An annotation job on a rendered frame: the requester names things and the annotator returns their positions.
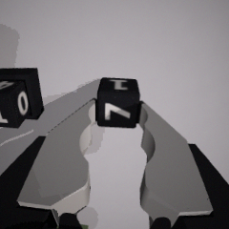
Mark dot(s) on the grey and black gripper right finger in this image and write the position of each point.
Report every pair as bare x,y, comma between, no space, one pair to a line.
179,181

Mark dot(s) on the black number cube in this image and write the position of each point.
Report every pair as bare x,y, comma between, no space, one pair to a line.
14,102
117,100

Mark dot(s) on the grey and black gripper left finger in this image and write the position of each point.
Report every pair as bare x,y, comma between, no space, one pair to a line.
51,176

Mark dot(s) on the black rectangular tray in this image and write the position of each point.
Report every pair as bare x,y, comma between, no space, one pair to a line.
33,87

